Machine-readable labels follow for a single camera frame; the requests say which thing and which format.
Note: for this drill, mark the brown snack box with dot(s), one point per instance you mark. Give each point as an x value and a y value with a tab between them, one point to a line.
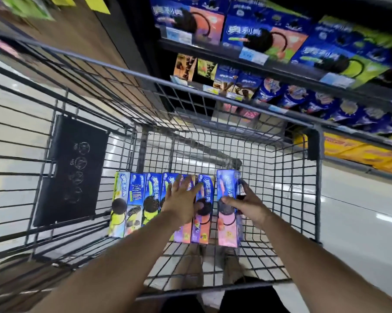
184	66

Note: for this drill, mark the pink snack packets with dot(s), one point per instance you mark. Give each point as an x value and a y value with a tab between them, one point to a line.
244	112

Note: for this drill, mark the pink-fronted cookie box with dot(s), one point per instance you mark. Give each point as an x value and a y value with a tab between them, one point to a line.
227	231

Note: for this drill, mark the green snack box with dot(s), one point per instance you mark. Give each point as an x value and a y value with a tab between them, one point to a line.
206	69

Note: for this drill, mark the person's leg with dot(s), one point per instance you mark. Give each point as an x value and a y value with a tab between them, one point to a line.
235	267
189	270

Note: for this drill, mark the person's left forearm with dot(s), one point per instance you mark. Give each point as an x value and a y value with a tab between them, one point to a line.
117	270

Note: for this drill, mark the blue small snack box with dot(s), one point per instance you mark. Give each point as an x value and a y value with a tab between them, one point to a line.
248	86
225	78

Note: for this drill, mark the person's right leg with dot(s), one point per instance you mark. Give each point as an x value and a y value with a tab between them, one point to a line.
235	267

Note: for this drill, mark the person's left hand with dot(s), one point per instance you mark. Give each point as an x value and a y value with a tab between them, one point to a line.
181	205

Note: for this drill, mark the yellow paper tag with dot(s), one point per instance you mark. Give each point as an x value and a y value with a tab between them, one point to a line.
97	4
63	0

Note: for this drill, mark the green hanging packets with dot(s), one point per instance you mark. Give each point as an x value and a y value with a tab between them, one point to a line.
25	6

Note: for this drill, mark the person's right hand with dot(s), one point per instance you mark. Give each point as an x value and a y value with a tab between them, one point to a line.
251	206

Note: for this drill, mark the black store shelf unit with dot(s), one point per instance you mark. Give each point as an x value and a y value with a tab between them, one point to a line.
212	50

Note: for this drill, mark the blue price tag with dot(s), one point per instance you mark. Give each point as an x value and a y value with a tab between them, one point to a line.
179	35
336	80
253	56

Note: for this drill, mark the person's left leg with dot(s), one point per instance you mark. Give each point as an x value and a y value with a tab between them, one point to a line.
189	270

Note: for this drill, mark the wooden display panel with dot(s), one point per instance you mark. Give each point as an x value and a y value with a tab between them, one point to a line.
78	32

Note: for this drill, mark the row of blue cookie boxes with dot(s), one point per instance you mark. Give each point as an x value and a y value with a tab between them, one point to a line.
135	205

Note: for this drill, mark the shelf row of large biscuit packs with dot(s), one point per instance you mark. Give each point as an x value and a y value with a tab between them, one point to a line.
280	39

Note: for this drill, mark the person's right forearm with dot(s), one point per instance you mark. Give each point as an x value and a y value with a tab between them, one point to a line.
316	273

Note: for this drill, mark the row of yellow packets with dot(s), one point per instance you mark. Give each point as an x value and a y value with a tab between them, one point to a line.
358	151

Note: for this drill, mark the row of blue snack cups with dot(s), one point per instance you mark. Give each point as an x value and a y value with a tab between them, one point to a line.
329	105

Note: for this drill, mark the person's left thumb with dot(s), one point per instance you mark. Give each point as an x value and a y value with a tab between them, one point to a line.
199	207

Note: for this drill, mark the black cart sign panel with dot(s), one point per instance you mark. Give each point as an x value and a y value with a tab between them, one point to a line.
72	172

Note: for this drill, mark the black shorts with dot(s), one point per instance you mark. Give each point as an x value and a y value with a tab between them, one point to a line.
248	301

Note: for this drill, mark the person's right thumb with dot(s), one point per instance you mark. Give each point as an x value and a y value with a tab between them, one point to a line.
230	201

